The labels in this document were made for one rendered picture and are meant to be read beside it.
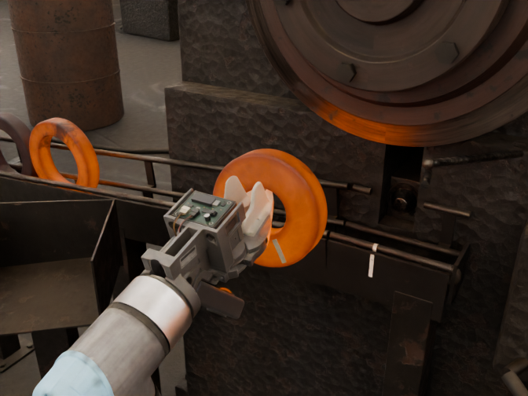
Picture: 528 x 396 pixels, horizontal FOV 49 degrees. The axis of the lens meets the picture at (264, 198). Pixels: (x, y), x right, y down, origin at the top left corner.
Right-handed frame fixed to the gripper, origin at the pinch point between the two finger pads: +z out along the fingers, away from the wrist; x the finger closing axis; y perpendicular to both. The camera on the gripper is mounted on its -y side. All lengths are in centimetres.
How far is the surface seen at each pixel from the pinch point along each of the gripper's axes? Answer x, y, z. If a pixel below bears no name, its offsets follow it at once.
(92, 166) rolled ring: 53, -19, 15
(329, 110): -0.9, 2.5, 18.1
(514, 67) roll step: -24.6, 12.0, 18.8
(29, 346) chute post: 96, -86, 1
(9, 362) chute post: 95, -84, -6
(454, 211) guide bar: -18.7, -14.5, 22.2
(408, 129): -12.6, 1.8, 17.9
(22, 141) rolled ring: 73, -17, 15
